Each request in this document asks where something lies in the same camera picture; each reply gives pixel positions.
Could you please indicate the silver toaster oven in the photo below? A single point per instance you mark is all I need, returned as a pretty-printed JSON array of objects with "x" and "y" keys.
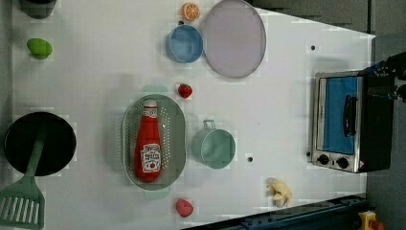
[{"x": 352, "y": 130}]

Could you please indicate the blue metal cup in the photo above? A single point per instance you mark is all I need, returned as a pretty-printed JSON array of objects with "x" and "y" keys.
[{"x": 184, "y": 44}]

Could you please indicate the pink strawberry toy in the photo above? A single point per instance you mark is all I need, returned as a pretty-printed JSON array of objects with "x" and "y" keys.
[{"x": 183, "y": 208}]

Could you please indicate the orange slice toy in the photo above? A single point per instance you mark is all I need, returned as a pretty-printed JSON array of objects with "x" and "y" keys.
[{"x": 190, "y": 11}]

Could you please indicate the large grey round plate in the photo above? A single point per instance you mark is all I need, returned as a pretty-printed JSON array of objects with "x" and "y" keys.
[{"x": 234, "y": 38}]

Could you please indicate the black frying pan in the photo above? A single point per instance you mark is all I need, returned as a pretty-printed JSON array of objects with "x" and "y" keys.
[{"x": 59, "y": 147}]

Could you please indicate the red plush ketchup bottle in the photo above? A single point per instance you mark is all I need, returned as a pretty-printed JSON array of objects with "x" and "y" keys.
[{"x": 148, "y": 152}]

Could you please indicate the green oval strainer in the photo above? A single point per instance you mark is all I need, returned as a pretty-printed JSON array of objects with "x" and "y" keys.
[{"x": 172, "y": 128}]

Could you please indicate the green slotted spatula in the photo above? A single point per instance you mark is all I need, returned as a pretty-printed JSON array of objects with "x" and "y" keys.
[{"x": 22, "y": 202}]

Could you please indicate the peeled banana toy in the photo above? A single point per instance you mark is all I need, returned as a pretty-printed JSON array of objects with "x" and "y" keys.
[{"x": 282, "y": 195}]

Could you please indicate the red strawberry toy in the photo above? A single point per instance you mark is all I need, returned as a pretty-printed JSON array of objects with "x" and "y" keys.
[{"x": 184, "y": 90}]

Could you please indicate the yellow red clamp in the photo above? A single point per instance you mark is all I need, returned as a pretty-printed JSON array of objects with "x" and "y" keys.
[{"x": 369, "y": 221}]

